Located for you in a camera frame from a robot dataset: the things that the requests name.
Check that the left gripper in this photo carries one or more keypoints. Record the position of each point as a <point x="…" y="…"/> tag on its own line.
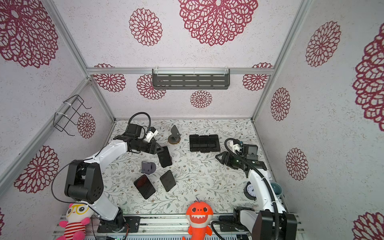
<point x="156" y="147"/>

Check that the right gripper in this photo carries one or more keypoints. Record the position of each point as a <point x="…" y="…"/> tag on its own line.
<point x="227" y="158"/>

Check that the purple-edged phone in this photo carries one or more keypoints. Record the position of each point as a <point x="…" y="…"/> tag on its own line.
<point x="214" y="143"/>

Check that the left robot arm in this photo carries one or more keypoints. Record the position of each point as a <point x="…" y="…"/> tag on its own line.
<point x="85" y="184"/>

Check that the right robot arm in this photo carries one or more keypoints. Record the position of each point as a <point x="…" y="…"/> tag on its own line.
<point x="271" y="221"/>

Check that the wooden base stand back-right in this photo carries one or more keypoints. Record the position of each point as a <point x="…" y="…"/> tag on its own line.
<point x="175" y="136"/>

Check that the grey phone stand left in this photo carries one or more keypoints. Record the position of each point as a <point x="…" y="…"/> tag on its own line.
<point x="148" y="168"/>

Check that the black alarm clock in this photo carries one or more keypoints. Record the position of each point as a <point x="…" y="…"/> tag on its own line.
<point x="249" y="192"/>

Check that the red shark plush toy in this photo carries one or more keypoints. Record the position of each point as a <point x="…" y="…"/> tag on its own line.
<point x="199" y="214"/>

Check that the teal cup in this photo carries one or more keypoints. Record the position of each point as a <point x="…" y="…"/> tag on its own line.
<point x="277" y="189"/>

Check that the pink striped plush toy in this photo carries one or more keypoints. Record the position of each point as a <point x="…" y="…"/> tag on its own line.
<point x="77" y="217"/>

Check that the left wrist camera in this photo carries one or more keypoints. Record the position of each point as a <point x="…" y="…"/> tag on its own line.
<point x="152" y="132"/>

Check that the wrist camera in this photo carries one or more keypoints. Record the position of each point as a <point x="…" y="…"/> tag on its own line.
<point x="152" y="132"/>
<point x="236" y="148"/>

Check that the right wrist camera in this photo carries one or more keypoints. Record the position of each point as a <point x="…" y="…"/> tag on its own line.
<point x="236" y="148"/>

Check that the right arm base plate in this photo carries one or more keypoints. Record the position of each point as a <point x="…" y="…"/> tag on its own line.
<point x="229" y="224"/>

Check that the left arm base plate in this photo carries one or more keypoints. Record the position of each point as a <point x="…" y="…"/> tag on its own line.
<point x="121" y="225"/>

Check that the dark grey wall shelf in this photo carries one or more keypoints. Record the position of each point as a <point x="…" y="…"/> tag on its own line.
<point x="191" y="79"/>

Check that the black wire wall rack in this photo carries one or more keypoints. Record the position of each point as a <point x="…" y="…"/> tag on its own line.
<point x="65" y="117"/>

